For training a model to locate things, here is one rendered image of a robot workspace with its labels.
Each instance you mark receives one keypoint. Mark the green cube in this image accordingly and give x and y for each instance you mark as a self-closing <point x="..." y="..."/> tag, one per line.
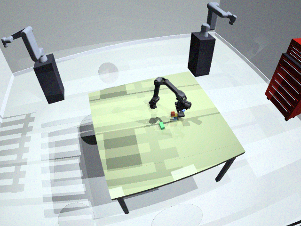
<point x="161" y="125"/>

